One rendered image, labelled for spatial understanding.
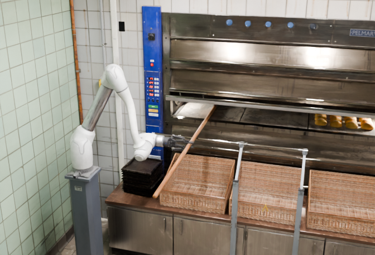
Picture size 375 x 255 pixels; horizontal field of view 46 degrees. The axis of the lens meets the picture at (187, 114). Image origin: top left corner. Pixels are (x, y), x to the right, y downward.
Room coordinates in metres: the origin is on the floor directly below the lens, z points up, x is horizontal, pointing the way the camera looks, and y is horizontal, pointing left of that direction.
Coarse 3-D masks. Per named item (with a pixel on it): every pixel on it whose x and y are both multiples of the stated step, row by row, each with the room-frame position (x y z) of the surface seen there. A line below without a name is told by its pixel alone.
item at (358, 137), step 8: (176, 120) 3.72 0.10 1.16; (184, 120) 3.70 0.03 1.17; (192, 120) 3.69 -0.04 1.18; (200, 120) 3.67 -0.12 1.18; (208, 120) 3.67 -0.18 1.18; (216, 120) 3.67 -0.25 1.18; (240, 128) 3.57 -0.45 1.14; (248, 128) 3.55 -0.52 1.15; (256, 128) 3.53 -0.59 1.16; (264, 128) 3.52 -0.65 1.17; (272, 128) 3.50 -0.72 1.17; (280, 128) 3.48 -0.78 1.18; (288, 128) 3.48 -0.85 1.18; (296, 128) 3.48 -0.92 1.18; (304, 128) 3.48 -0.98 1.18; (320, 136) 3.39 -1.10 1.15; (328, 136) 3.38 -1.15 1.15; (336, 136) 3.36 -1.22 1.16; (344, 136) 3.34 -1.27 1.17; (352, 136) 3.33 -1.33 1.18; (360, 136) 3.32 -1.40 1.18; (368, 136) 3.32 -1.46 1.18
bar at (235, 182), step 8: (168, 136) 3.35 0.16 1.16; (184, 136) 3.32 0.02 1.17; (232, 144) 3.21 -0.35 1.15; (240, 144) 3.18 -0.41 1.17; (248, 144) 3.18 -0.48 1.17; (256, 144) 3.17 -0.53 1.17; (240, 152) 3.16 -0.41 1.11; (304, 152) 3.05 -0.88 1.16; (240, 160) 3.11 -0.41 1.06; (304, 160) 3.02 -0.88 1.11; (304, 168) 2.98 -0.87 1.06; (232, 200) 2.98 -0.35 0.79; (232, 208) 2.98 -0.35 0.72; (296, 208) 2.86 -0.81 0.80; (232, 216) 2.98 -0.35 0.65; (296, 216) 2.85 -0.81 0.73; (232, 224) 2.98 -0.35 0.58; (296, 224) 2.85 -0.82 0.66; (232, 232) 2.98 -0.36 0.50; (296, 232) 2.85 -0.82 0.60; (232, 240) 2.97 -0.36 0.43; (296, 240) 2.84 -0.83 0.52; (232, 248) 2.97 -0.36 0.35; (296, 248) 2.84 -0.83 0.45
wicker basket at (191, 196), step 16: (192, 160) 3.64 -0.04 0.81; (224, 160) 3.57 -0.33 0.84; (176, 176) 3.63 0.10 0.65; (192, 176) 3.60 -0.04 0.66; (208, 176) 3.57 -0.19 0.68; (224, 176) 3.53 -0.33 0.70; (176, 192) 3.21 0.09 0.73; (192, 192) 3.45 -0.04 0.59; (208, 192) 3.45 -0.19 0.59; (224, 192) 3.45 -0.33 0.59; (192, 208) 3.17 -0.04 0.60; (208, 208) 3.14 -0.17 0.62; (224, 208) 3.10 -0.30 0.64
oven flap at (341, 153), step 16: (176, 128) 3.75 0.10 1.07; (192, 128) 3.71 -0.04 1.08; (192, 144) 3.66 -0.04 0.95; (208, 144) 3.63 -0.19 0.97; (224, 144) 3.60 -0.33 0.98; (272, 144) 3.50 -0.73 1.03; (288, 144) 3.47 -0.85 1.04; (304, 144) 3.44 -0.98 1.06; (320, 144) 3.41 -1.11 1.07; (336, 144) 3.38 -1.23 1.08; (352, 144) 3.35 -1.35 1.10; (320, 160) 3.35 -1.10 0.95; (336, 160) 3.33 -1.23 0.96; (352, 160) 3.31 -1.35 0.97; (368, 160) 3.28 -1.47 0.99
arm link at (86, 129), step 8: (112, 64) 3.31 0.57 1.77; (104, 72) 3.27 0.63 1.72; (104, 80) 3.23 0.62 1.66; (104, 88) 3.24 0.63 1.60; (112, 88) 3.25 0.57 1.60; (96, 96) 3.25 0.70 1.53; (104, 96) 3.23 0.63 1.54; (96, 104) 3.22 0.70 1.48; (104, 104) 3.24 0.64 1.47; (88, 112) 3.24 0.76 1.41; (96, 112) 3.21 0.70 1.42; (88, 120) 3.21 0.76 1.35; (96, 120) 3.22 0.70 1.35; (80, 128) 3.20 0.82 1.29; (88, 128) 3.20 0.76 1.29; (72, 136) 3.23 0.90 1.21; (88, 136) 3.17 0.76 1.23
